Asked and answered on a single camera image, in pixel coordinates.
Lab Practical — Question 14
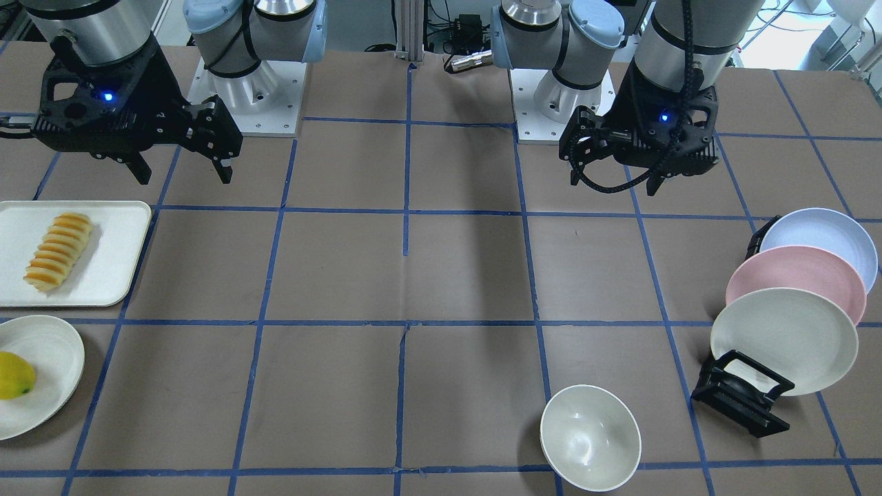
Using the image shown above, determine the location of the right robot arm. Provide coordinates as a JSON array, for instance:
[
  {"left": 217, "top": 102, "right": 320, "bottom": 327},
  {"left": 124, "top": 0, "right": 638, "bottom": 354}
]
[{"left": 2, "top": 1, "right": 327, "bottom": 185}]

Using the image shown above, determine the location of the blue plate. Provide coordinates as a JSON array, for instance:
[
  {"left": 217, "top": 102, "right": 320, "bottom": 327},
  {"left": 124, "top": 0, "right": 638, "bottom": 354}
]
[{"left": 754, "top": 207, "right": 879, "bottom": 293}]

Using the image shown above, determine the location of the white rectangular tray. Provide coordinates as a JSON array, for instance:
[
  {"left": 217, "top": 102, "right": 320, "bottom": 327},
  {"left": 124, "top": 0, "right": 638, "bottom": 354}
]
[{"left": 1, "top": 200, "right": 152, "bottom": 307}]

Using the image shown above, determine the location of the aluminium frame post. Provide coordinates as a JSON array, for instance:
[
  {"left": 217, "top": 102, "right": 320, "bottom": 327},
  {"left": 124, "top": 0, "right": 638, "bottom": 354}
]
[{"left": 393, "top": 0, "right": 427, "bottom": 65}]

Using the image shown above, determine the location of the cream bowl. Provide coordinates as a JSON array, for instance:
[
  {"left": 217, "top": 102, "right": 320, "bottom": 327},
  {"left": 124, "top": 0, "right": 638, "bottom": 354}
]
[{"left": 540, "top": 385, "right": 642, "bottom": 493}]

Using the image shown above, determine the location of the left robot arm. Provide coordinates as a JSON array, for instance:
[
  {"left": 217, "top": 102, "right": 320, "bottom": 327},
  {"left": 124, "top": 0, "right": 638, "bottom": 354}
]
[{"left": 489, "top": 1, "right": 762, "bottom": 196}]

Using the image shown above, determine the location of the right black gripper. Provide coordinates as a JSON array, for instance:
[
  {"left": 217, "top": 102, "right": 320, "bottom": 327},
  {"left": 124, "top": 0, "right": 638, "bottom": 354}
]
[{"left": 30, "top": 34, "right": 243, "bottom": 185}]

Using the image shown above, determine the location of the cream plate in rack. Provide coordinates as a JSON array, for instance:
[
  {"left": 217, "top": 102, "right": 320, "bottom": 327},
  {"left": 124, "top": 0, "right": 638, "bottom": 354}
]
[{"left": 710, "top": 287, "right": 858, "bottom": 396}]

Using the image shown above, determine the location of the yellow lemon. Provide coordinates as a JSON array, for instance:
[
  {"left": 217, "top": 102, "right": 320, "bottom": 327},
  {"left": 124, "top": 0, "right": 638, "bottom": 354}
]
[{"left": 1, "top": 351, "right": 36, "bottom": 401}]

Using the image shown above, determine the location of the white plate with lemon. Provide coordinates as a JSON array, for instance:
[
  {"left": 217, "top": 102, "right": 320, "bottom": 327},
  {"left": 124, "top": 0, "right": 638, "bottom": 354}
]
[{"left": 1, "top": 315, "right": 85, "bottom": 440}]

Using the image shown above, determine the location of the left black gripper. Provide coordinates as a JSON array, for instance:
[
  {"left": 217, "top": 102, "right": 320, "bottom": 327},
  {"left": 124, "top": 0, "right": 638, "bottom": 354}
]
[{"left": 560, "top": 69, "right": 719, "bottom": 197}]

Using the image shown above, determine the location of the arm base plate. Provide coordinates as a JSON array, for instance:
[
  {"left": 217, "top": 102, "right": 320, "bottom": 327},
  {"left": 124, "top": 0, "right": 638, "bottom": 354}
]
[
  {"left": 509, "top": 69, "right": 615, "bottom": 145},
  {"left": 187, "top": 60, "right": 309, "bottom": 138}
]

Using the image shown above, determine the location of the black plate rack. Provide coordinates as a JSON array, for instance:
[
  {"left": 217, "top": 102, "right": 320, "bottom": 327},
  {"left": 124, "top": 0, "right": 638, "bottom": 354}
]
[{"left": 690, "top": 215, "right": 794, "bottom": 439}]

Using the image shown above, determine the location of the pink plate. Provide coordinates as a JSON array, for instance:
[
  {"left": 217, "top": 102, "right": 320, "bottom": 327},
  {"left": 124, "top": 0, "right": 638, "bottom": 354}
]
[{"left": 725, "top": 245, "right": 868, "bottom": 324}]

